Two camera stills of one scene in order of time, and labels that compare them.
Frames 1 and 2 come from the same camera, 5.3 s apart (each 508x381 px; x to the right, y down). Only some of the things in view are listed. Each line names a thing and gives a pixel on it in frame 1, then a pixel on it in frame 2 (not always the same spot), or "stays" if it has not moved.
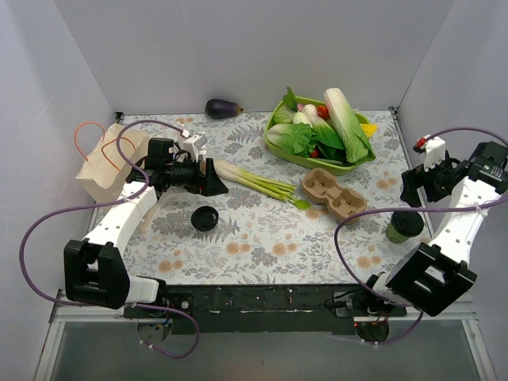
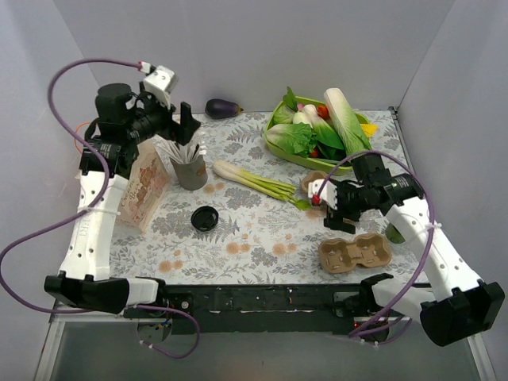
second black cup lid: (205, 217) stays
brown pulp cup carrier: (321, 186) → (369, 249)
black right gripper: (413, 184) → (343, 202)
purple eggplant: (222, 109) stays
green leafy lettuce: (299, 138) stays
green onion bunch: (267, 185) stays
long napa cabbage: (357, 144) stays
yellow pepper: (369, 129) stays
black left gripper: (202, 182) → (177, 127)
